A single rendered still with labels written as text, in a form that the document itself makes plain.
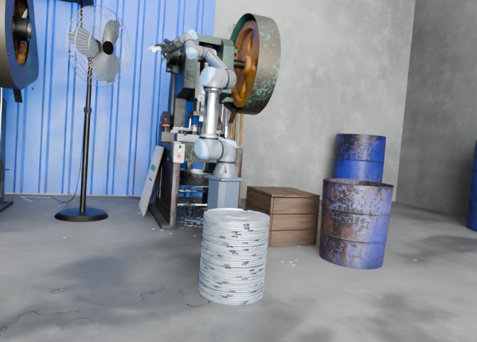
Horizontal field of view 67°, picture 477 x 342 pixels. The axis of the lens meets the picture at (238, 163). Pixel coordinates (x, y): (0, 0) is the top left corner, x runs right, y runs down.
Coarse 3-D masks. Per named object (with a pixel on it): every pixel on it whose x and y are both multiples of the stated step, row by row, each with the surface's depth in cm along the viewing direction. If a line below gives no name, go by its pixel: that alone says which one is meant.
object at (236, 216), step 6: (210, 210) 166; (216, 210) 169; (222, 210) 170; (228, 210) 171; (234, 210) 172; (240, 210) 173; (210, 216) 153; (216, 216) 154; (222, 216) 155; (228, 216) 154; (234, 216) 154; (240, 216) 155; (246, 216) 156; (252, 216) 160; (258, 216) 161; (264, 216) 162; (228, 222) 145; (234, 222) 145; (240, 222) 145; (246, 222) 145; (252, 222) 146; (258, 222) 148
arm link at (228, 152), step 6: (222, 138) 218; (222, 144) 215; (228, 144) 217; (234, 144) 219; (222, 150) 214; (228, 150) 217; (234, 150) 220; (222, 156) 216; (228, 156) 218; (234, 156) 220
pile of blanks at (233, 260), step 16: (208, 224) 151; (224, 224) 146; (208, 240) 151; (224, 240) 146; (240, 240) 148; (256, 240) 150; (208, 256) 150; (224, 256) 146; (240, 256) 146; (256, 256) 149; (208, 272) 150; (224, 272) 148; (240, 272) 146; (256, 272) 150; (208, 288) 150; (224, 288) 147; (240, 288) 149; (256, 288) 151; (240, 304) 147
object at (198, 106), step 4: (200, 84) 285; (200, 88) 285; (200, 92) 285; (204, 92) 286; (200, 96) 284; (196, 100) 286; (200, 100) 284; (196, 104) 285; (200, 104) 283; (192, 108) 296; (196, 108) 285; (200, 108) 283
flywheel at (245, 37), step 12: (252, 24) 292; (240, 36) 316; (252, 36) 300; (240, 48) 325; (252, 48) 298; (252, 60) 297; (240, 72) 322; (252, 72) 295; (240, 84) 320; (252, 84) 285; (240, 96) 318
